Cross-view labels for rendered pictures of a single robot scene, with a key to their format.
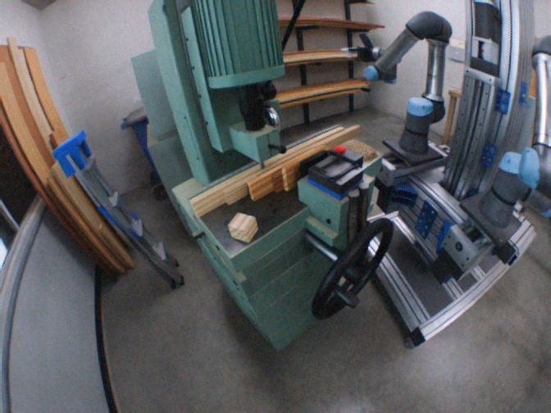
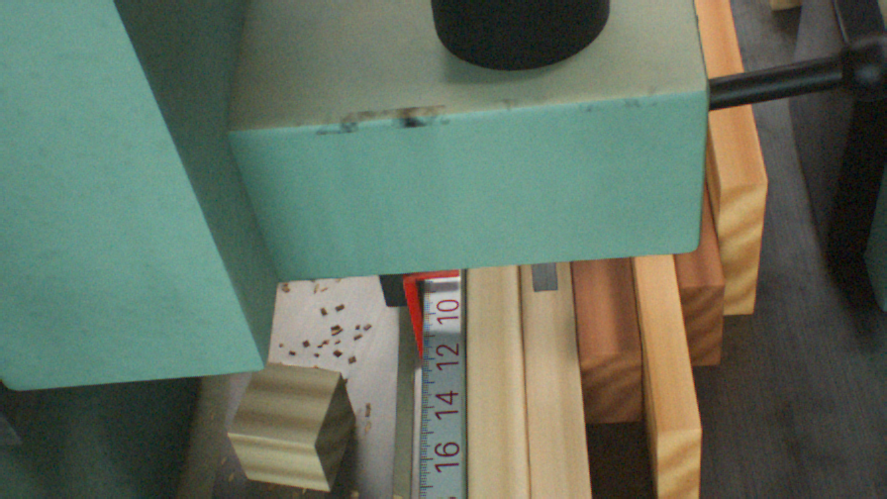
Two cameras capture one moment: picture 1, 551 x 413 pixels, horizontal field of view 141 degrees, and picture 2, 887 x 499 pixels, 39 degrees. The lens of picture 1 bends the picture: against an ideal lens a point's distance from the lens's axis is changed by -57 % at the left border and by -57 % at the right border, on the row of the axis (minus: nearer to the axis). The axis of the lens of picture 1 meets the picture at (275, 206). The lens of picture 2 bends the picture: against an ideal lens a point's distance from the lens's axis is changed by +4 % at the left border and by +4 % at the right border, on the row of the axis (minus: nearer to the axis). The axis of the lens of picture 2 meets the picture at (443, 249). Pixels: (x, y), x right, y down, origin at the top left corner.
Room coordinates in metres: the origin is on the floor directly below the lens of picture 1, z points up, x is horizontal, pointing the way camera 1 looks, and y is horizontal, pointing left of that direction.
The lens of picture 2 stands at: (0.39, 0.26, 1.30)
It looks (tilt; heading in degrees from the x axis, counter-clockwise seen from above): 49 degrees down; 311
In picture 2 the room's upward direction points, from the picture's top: 11 degrees counter-clockwise
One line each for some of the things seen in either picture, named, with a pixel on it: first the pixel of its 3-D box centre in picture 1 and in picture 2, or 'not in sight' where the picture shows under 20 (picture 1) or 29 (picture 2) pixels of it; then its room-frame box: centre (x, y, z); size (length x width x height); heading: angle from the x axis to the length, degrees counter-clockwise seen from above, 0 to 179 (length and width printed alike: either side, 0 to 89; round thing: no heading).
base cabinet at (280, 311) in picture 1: (266, 265); not in sight; (0.65, 0.08, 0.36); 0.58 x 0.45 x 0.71; 33
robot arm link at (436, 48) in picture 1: (435, 69); not in sight; (0.85, -0.80, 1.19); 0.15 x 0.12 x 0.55; 113
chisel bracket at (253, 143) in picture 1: (254, 141); (469, 132); (0.57, 0.03, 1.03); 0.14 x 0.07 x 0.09; 33
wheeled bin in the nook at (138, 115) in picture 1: (162, 147); not in sight; (2.18, 1.08, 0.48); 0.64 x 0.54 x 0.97; 117
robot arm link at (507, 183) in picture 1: (514, 175); not in sight; (0.31, -0.76, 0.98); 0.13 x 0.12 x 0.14; 35
